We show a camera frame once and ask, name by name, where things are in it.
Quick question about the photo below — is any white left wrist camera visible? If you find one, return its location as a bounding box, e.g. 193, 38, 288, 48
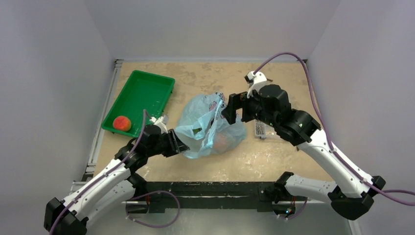
150, 115, 168, 133

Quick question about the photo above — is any fake peach fruit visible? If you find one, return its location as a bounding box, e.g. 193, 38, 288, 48
113, 116, 132, 132

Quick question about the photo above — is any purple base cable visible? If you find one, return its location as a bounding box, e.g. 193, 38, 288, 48
125, 190, 181, 228
276, 198, 309, 221

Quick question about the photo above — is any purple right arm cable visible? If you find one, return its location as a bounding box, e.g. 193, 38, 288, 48
253, 52, 415, 207

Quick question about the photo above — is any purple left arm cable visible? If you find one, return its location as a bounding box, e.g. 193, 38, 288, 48
48, 109, 153, 234

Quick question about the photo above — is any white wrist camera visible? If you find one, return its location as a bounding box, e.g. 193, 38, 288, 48
150, 115, 168, 133
244, 71, 267, 98

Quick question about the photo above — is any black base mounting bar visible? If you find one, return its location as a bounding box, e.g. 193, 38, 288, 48
126, 182, 305, 216

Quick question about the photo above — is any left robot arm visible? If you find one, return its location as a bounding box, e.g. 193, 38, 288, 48
44, 124, 189, 235

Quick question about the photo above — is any green plastic tray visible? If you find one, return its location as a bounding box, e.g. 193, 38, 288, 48
101, 70, 175, 138

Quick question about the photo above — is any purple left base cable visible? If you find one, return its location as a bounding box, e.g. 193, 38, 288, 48
125, 190, 181, 228

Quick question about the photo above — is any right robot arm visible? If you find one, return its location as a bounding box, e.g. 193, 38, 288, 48
222, 85, 386, 220

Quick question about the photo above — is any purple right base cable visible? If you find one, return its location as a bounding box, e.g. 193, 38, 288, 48
276, 198, 309, 221

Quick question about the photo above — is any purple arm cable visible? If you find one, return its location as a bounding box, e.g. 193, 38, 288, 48
48, 109, 153, 234
253, 52, 415, 207

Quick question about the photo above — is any clear plastic screw box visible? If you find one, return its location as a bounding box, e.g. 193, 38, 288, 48
254, 120, 279, 140

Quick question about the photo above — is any aluminium frame rail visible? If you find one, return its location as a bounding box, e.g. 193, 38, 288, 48
69, 59, 124, 194

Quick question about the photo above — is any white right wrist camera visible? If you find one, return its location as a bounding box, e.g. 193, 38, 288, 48
244, 71, 267, 98

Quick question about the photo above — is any light blue plastic bag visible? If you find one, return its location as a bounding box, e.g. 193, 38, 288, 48
175, 92, 247, 159

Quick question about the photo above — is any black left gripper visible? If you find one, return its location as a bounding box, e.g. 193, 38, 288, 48
146, 128, 188, 157

